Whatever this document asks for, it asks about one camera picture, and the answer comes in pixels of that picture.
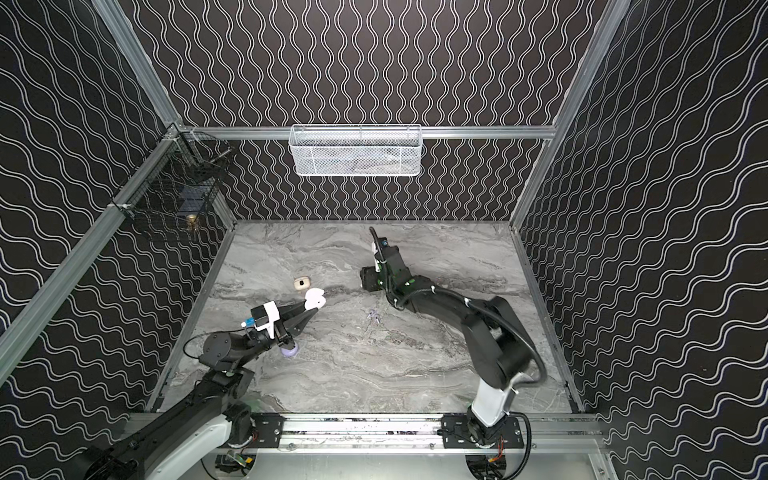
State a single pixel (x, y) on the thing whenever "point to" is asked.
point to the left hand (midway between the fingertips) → (316, 307)
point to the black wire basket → (178, 177)
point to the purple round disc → (291, 352)
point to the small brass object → (191, 221)
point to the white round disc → (314, 299)
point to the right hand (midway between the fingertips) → (370, 273)
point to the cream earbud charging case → (302, 283)
